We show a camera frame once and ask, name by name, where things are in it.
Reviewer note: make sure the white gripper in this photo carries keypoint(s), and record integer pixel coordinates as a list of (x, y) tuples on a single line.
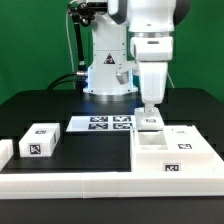
[(152, 56)]

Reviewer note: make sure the white U-shaped obstacle wall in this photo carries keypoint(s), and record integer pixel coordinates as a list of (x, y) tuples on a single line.
[(109, 184)]

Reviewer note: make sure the white door panel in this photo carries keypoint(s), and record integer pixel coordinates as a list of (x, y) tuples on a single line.
[(185, 139), (151, 122)]

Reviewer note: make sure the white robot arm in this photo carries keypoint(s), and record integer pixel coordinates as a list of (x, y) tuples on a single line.
[(112, 33)]

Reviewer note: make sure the white cabinet top block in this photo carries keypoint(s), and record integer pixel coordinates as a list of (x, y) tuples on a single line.
[(40, 140)]

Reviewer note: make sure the white cabinet body box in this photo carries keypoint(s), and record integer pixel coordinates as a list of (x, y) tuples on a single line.
[(149, 153)]

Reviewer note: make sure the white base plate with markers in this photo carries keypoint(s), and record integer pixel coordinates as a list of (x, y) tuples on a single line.
[(101, 123)]

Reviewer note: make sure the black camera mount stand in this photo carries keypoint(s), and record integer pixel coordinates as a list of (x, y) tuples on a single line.
[(79, 33)]

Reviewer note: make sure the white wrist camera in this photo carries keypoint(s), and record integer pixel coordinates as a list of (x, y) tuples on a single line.
[(122, 71)]

